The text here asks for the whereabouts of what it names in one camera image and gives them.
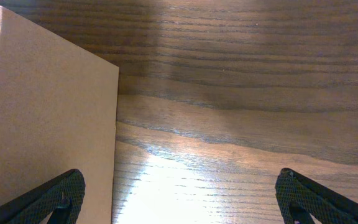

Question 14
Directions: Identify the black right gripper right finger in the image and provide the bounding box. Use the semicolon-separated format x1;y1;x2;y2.
275;168;358;224

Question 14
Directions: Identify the brown cardboard box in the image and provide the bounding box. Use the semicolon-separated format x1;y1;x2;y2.
0;6;119;223

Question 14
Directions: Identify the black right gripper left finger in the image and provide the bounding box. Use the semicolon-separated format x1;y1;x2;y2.
0;169;85;224

